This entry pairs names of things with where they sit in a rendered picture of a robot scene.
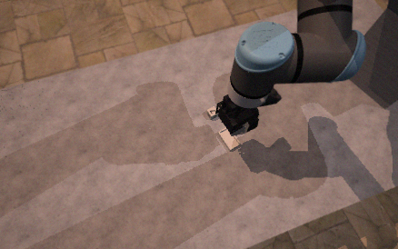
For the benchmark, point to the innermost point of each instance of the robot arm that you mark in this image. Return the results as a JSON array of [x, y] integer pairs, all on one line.
[[325, 49]]

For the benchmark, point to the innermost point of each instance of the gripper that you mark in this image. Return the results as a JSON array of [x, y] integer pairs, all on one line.
[[243, 120]]

